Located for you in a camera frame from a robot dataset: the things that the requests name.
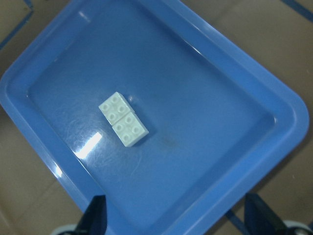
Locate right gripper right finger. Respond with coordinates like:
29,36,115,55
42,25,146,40
244,193,287,235

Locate white block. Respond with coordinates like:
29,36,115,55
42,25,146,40
112,112,149,147
98,92,134,126

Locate blue plastic tray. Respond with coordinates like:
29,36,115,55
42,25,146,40
0,0,309,235

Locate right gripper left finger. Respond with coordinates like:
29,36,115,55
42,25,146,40
74,195,108,235

